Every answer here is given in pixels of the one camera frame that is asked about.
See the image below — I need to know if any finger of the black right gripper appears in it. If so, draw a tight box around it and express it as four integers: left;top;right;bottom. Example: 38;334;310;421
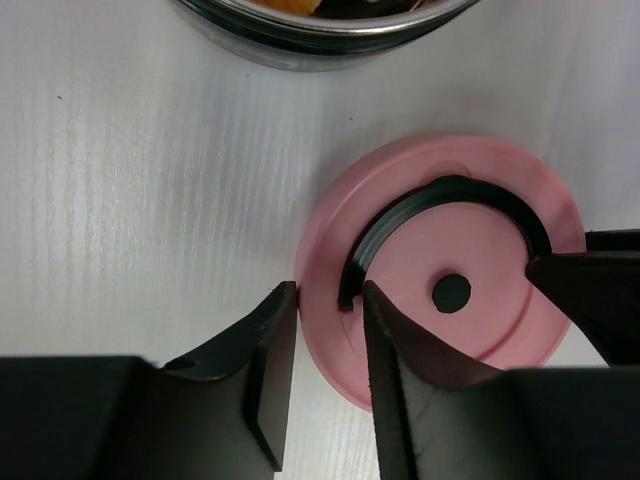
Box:
525;229;639;365

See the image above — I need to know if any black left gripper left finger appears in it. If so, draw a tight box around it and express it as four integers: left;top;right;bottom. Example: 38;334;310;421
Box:
1;281;297;479

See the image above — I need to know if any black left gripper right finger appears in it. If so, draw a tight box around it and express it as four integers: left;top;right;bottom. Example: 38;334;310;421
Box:
363;282;639;479

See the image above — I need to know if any pink round lid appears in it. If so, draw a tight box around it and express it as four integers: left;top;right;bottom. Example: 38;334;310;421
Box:
294;135;586;409

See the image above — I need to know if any round steel lunch bowl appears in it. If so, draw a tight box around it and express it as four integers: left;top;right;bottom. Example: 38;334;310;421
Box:
174;1;475;72

